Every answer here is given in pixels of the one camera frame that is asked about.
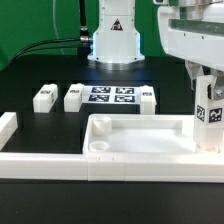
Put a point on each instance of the white desk top tray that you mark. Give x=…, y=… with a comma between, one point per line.
x=150, y=134

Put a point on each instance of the white U-shaped obstacle fence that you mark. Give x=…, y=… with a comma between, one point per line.
x=196, y=167

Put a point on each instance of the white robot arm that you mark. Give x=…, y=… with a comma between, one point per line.
x=116, y=42

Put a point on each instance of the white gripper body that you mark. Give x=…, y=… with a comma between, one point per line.
x=198, y=41

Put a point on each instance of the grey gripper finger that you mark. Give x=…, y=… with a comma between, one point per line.
x=195, y=70
x=217, y=85

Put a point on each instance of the fiducial marker plate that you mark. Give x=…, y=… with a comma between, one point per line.
x=111, y=95

